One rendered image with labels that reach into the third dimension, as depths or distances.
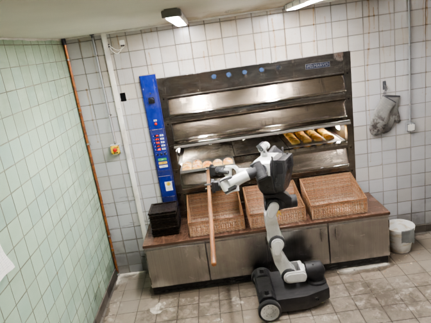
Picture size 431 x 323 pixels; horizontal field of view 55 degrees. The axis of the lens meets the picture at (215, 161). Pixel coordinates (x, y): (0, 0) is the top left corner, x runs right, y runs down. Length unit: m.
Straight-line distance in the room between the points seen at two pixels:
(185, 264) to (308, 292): 1.21
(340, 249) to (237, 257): 1.02
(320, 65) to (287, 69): 0.34
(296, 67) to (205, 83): 0.92
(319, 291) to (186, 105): 2.17
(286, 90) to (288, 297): 1.99
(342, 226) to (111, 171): 2.42
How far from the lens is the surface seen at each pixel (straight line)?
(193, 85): 4.23
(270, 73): 4.27
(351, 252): 4.40
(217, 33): 4.19
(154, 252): 4.17
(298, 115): 4.36
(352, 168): 4.66
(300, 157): 4.49
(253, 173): 3.25
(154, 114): 4.25
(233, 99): 4.24
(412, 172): 4.94
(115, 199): 4.59
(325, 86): 4.38
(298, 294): 3.86
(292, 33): 4.28
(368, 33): 4.49
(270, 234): 3.68
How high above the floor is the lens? 2.38
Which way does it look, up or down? 16 degrees down
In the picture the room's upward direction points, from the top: 8 degrees counter-clockwise
